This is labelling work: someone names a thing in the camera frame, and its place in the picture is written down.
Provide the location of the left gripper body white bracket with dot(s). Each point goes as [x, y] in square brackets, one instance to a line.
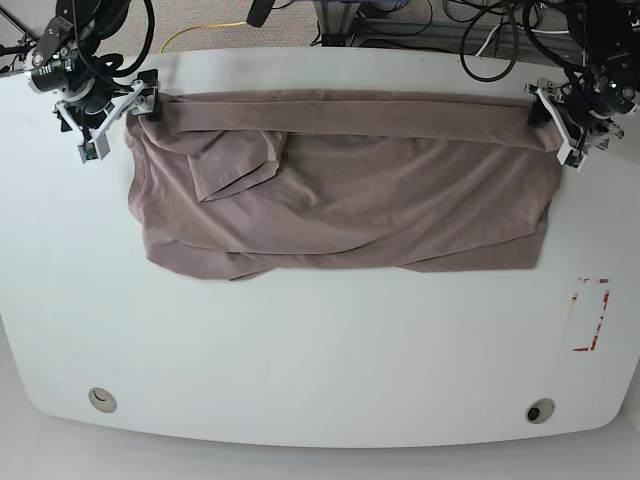
[583, 113]

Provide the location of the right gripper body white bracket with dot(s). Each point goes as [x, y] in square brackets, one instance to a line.
[90, 128]

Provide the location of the mauve pink T-shirt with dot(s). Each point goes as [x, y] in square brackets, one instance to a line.
[235, 184]

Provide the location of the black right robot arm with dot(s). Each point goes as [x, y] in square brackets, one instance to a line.
[93, 91]

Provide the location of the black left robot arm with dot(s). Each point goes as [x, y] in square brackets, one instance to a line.
[605, 31]

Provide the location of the red tape rectangle marking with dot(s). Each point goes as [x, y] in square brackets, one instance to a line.
[587, 311]

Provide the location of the aluminium frame base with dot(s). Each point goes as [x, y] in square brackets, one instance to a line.
[354, 23]

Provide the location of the right table cable grommet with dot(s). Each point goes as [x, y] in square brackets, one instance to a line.
[540, 411]

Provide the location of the table cable grommet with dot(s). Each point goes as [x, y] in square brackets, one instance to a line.
[102, 400]
[540, 411]

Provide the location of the left table cable grommet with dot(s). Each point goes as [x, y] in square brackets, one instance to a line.
[102, 400]

